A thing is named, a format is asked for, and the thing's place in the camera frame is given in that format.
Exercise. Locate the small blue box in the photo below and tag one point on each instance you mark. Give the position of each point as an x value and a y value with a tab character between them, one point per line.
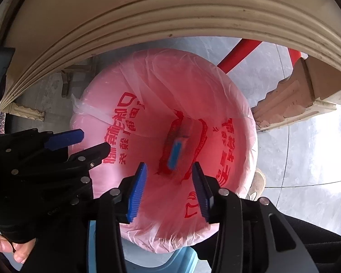
176	153

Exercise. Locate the beige shoe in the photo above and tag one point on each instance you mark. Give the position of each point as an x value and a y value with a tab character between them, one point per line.
258	184

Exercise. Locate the person's black trouser leg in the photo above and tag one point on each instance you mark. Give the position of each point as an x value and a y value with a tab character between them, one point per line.
315	241

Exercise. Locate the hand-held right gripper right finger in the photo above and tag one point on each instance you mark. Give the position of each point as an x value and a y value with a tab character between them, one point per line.
200	196

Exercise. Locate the red plastic stool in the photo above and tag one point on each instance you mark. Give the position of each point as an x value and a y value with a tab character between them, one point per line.
238	54

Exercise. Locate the waste bin with pink bag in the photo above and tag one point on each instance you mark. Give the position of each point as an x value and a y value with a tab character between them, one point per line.
125	96

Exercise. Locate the light blue plastic stool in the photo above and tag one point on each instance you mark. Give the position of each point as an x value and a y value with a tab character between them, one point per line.
159	261

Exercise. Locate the person's left hand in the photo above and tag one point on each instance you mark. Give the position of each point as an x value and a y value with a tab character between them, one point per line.
5	244

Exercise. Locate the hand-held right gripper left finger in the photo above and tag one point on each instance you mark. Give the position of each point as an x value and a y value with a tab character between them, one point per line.
136	196

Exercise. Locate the patterned cloth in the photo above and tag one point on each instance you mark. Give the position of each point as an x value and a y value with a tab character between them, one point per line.
0	122

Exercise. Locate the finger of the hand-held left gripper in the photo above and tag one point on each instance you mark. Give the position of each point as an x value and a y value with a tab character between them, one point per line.
93	153
65	139

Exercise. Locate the grey metal frame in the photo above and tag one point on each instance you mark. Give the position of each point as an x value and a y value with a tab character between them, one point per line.
65	79

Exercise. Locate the cream carved table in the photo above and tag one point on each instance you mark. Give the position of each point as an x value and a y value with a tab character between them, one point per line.
159	5

